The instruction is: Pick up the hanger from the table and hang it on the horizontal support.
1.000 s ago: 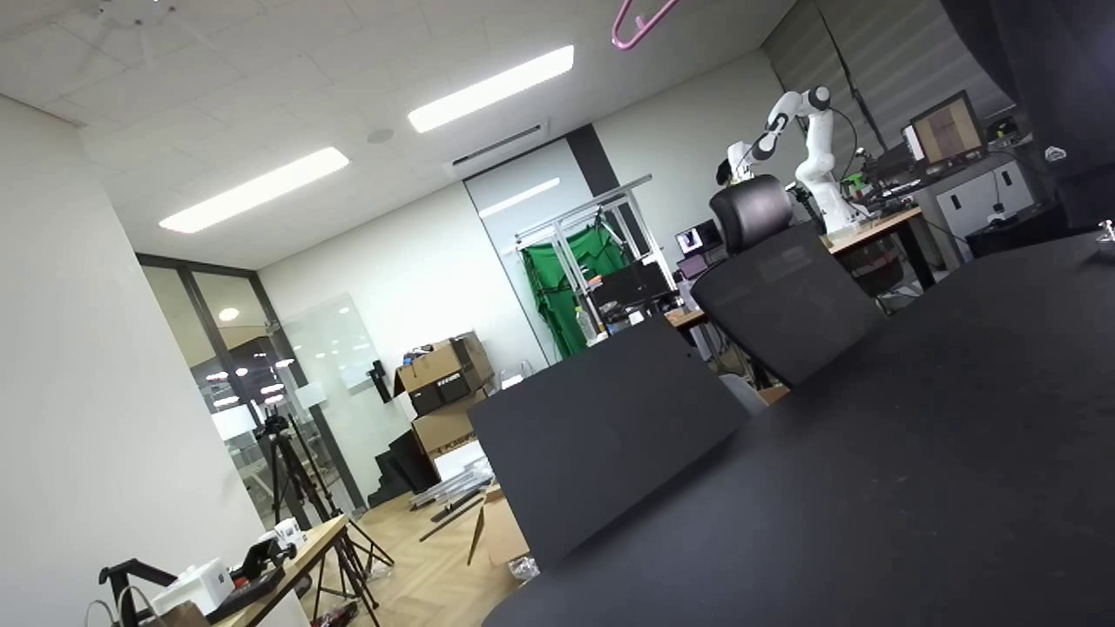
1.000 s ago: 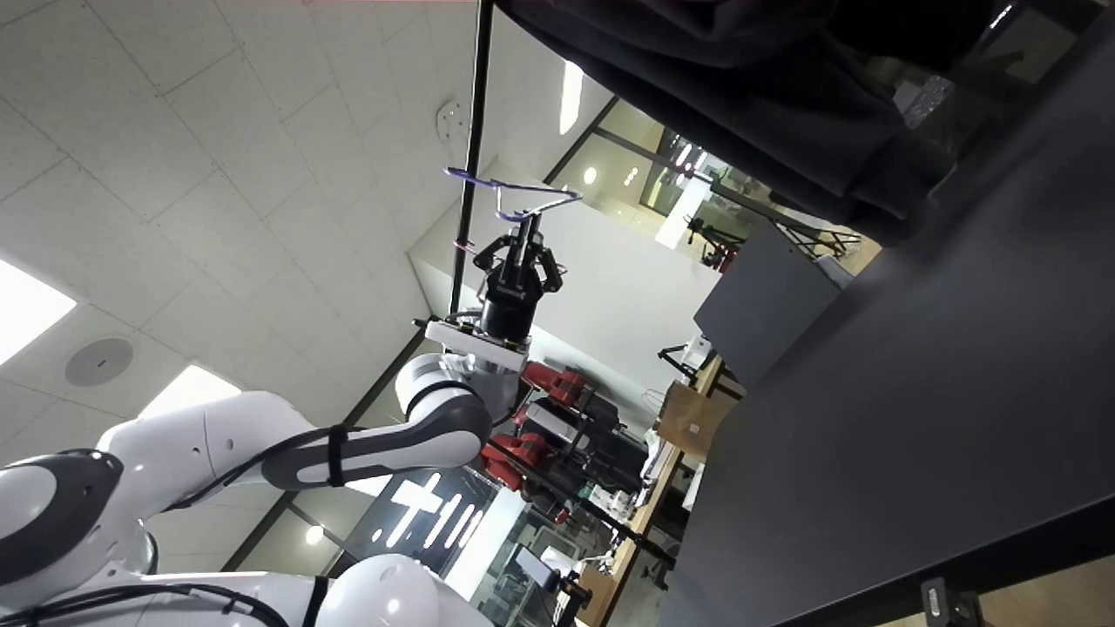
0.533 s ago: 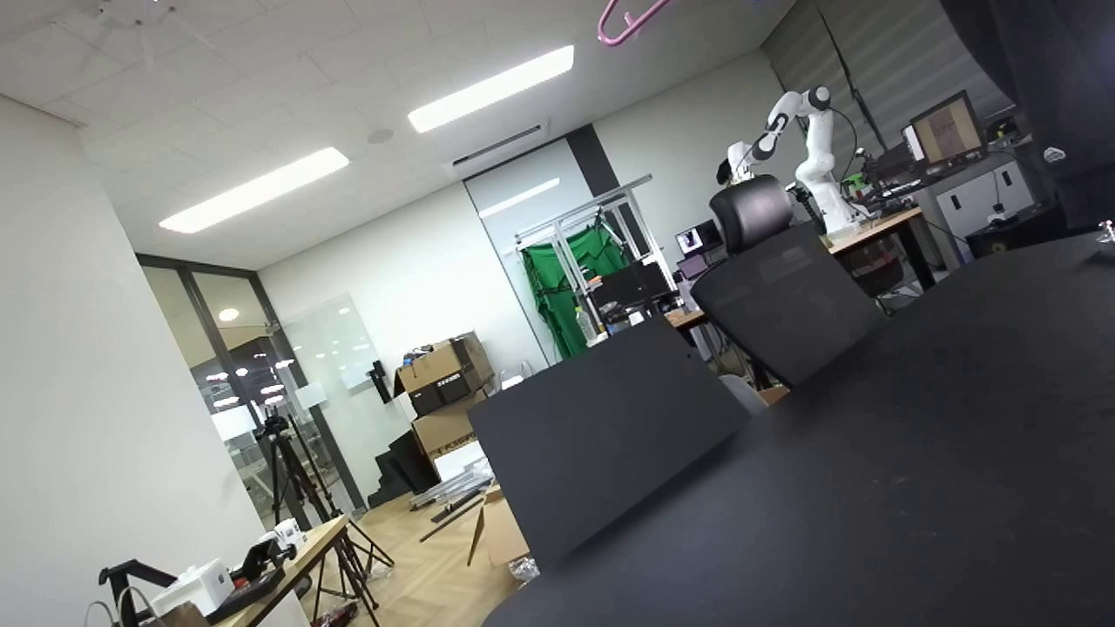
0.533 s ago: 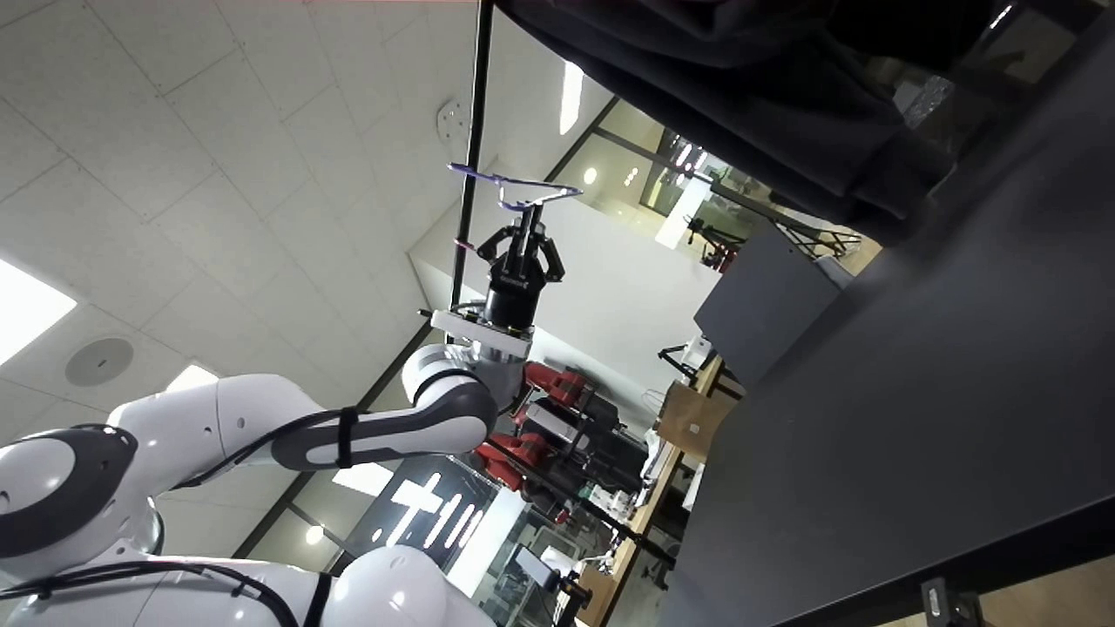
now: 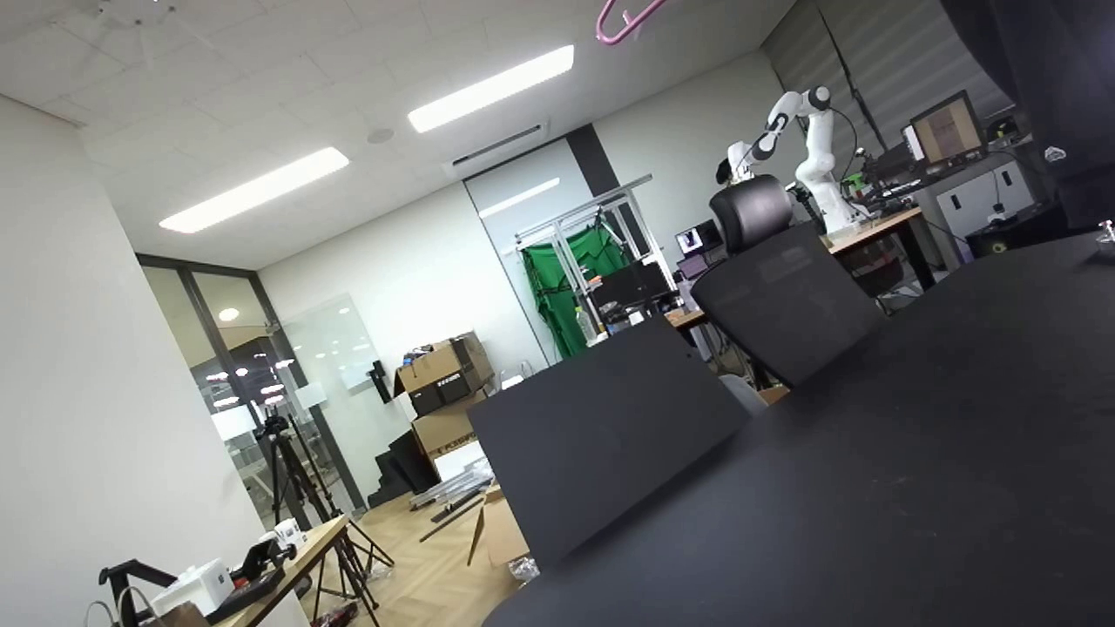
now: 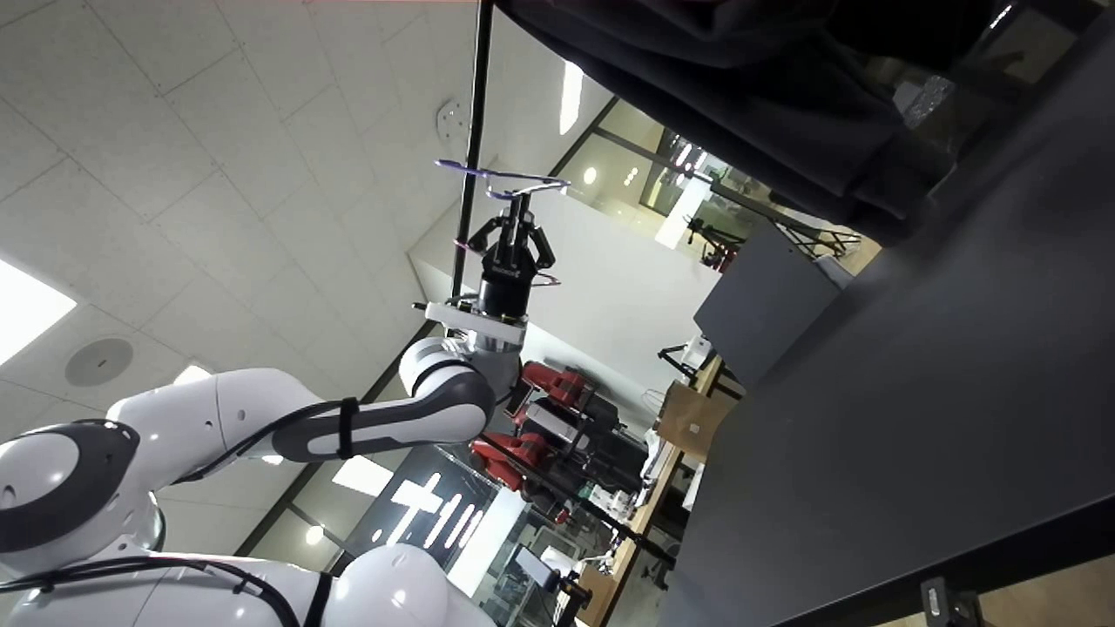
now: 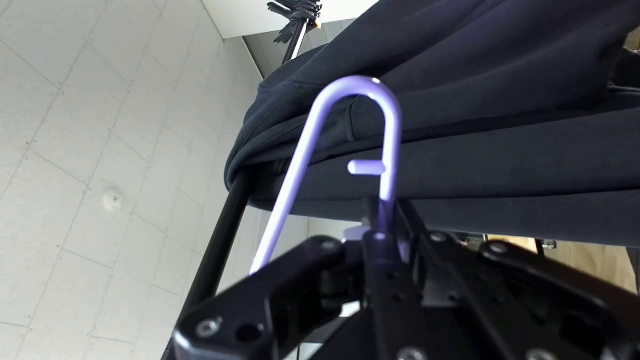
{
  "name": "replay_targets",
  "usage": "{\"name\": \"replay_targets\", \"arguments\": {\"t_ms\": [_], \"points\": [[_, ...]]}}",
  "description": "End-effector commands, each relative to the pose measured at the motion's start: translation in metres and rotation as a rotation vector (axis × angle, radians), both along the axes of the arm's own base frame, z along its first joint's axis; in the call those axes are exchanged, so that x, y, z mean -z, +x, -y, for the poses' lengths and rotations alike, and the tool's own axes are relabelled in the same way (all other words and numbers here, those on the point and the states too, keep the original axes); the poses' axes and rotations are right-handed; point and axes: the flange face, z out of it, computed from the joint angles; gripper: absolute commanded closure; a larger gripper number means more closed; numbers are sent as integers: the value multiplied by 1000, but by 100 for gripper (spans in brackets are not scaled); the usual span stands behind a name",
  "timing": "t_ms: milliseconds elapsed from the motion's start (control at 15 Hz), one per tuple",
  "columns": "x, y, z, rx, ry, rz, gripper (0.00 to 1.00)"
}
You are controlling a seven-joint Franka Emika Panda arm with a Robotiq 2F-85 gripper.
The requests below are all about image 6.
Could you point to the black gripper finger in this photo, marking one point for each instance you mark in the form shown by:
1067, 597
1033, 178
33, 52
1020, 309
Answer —
491, 234
537, 244

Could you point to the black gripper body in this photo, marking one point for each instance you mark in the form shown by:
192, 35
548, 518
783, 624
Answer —
510, 292

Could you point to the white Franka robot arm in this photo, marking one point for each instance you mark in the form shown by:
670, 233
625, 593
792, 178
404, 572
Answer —
210, 419

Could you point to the red machine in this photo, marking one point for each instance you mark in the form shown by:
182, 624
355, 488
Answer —
559, 387

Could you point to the black rack pole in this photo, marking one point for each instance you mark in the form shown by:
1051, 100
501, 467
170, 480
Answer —
480, 94

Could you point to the rectangular ceiling light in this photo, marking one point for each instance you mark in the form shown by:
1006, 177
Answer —
30, 312
570, 100

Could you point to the cardboard box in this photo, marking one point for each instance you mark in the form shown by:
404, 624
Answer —
695, 419

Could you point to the dark grey cloth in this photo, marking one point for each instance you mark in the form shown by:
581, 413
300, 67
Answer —
755, 70

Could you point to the round ceiling vent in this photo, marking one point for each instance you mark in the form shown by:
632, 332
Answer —
98, 362

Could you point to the black table clamp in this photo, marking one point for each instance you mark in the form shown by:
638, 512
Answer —
942, 604

